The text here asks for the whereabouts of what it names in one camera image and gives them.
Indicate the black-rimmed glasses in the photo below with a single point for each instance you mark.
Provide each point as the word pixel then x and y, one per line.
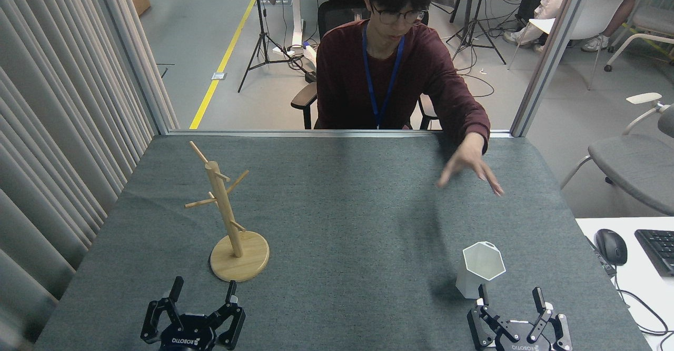
pixel 390 17

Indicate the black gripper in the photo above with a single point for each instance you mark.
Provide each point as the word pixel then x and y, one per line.
pixel 521 340
pixel 187 335

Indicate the silver floor outlet plate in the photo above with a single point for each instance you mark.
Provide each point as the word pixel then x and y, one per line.
pixel 219 76

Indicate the black office chair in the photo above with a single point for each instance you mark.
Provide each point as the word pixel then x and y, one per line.
pixel 331 14

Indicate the white stand leg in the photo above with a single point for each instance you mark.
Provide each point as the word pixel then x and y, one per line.
pixel 296 19

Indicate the grey chair on castors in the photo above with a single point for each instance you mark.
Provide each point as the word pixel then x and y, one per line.
pixel 653 22

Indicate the wooden cup rack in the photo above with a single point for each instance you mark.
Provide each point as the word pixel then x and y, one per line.
pixel 239 261

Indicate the grey chair with white armrest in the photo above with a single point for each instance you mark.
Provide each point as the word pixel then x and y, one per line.
pixel 632 167

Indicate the black keyboard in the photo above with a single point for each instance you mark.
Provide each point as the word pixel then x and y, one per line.
pixel 658 248

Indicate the person in pale trousers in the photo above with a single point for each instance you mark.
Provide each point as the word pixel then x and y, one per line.
pixel 550 3

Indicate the white plastic chair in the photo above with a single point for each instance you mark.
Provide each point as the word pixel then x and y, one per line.
pixel 600 14

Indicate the black tripod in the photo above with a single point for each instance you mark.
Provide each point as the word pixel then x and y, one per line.
pixel 474 24
pixel 259 30

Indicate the person with white sneaker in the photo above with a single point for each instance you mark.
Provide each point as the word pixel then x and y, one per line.
pixel 618 9

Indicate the person's hand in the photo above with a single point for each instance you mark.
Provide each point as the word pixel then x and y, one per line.
pixel 466 156

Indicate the beige pleated curtain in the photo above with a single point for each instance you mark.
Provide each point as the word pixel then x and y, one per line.
pixel 52 130

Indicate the black computer mouse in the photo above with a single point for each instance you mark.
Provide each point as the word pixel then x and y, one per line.
pixel 611 247

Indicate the silver frame post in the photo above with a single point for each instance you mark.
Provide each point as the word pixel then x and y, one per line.
pixel 553 51
pixel 134 51

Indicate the white desk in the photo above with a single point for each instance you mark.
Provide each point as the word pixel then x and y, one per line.
pixel 642 298

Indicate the white hexagonal cup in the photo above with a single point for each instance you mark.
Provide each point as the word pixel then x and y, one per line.
pixel 471 282

